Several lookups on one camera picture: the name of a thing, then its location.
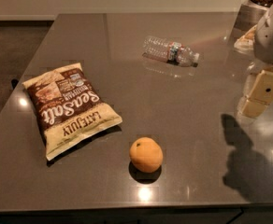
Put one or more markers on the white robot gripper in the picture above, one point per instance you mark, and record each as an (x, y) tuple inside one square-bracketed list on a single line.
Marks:
[(271, 37)]

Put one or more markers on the clear plastic water bottle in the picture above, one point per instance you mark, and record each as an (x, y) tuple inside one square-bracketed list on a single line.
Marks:
[(167, 51)]

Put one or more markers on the brown sea salt chip bag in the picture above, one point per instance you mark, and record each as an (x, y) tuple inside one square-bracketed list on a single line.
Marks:
[(68, 108)]

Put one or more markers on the coffee bean dispenser jar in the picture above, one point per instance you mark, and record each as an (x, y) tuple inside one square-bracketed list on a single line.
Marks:
[(250, 12)]

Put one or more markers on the orange fruit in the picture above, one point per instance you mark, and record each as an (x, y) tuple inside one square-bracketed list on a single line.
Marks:
[(146, 155)]

